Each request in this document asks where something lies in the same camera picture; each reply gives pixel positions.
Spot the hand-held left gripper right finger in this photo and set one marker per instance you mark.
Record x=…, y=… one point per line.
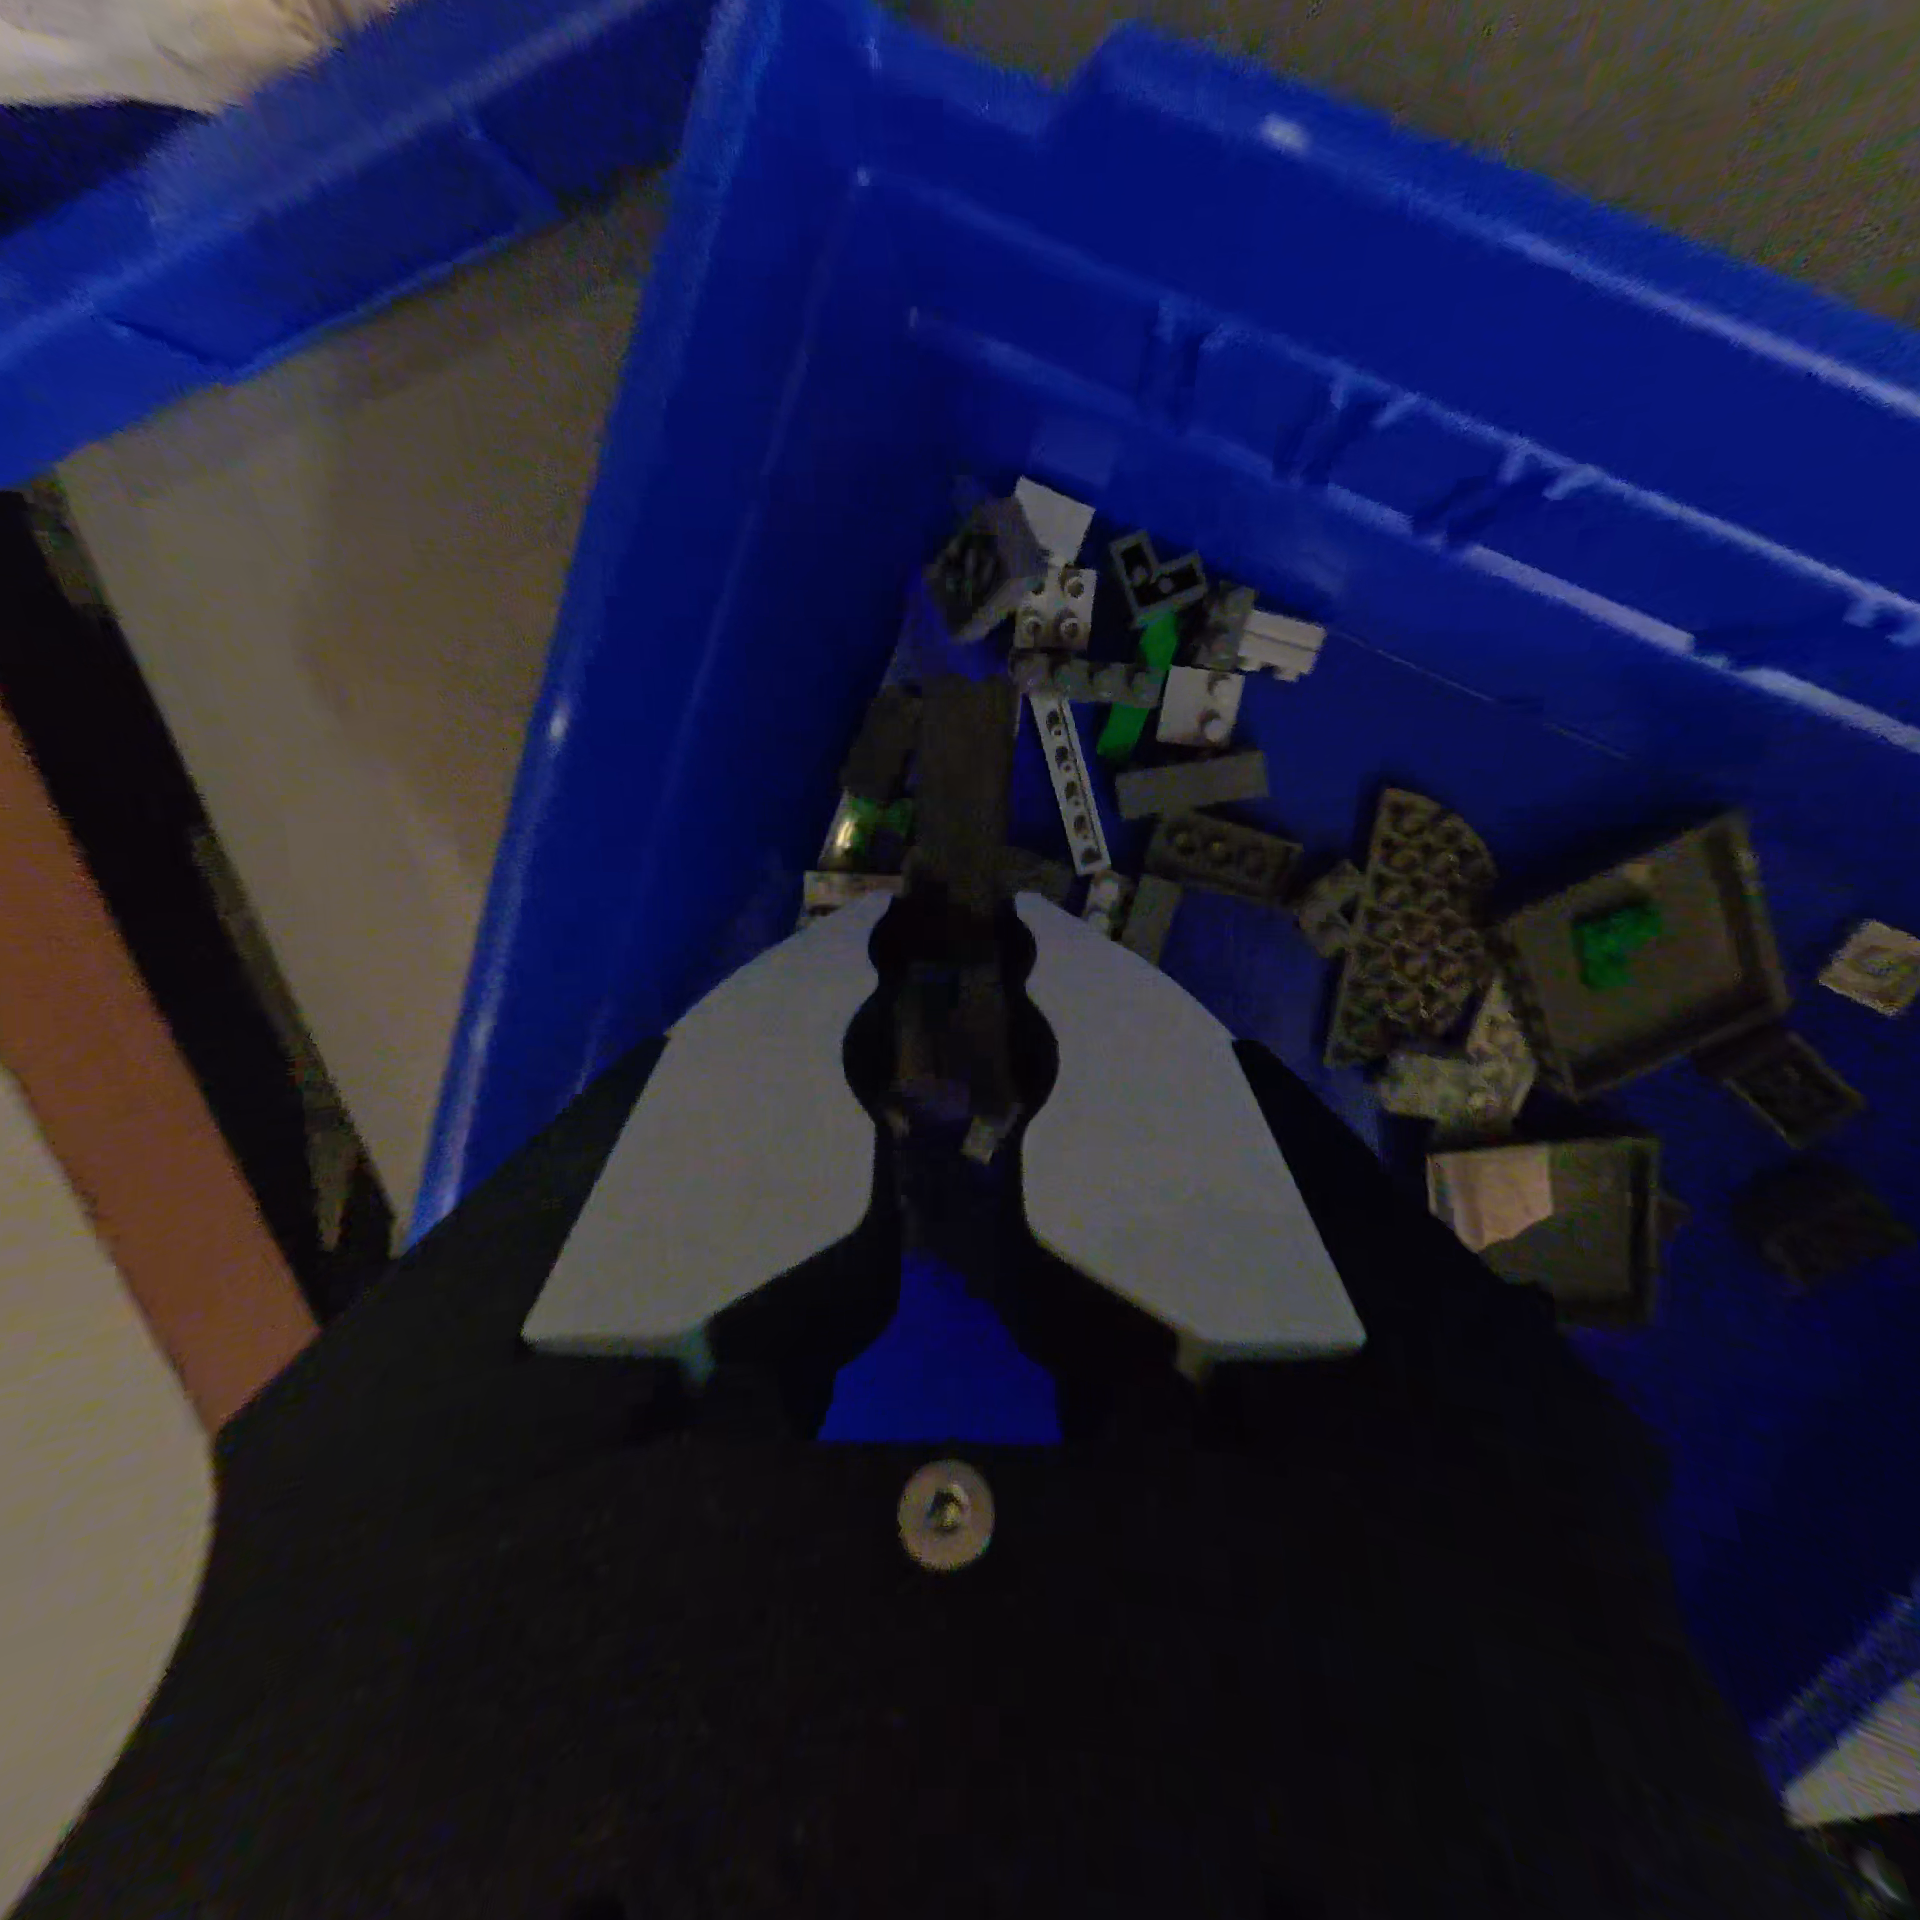
x=1169, y=1169

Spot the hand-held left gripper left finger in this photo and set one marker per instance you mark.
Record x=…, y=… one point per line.
x=721, y=1156

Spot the long black brick piece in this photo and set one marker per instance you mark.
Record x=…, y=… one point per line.
x=960, y=780

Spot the blue plastic brick bin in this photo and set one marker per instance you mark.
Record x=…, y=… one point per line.
x=751, y=449

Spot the pile of loose grey bricks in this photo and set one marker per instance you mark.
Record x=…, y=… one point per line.
x=1409, y=929

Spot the white bags in bin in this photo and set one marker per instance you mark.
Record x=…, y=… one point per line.
x=149, y=44

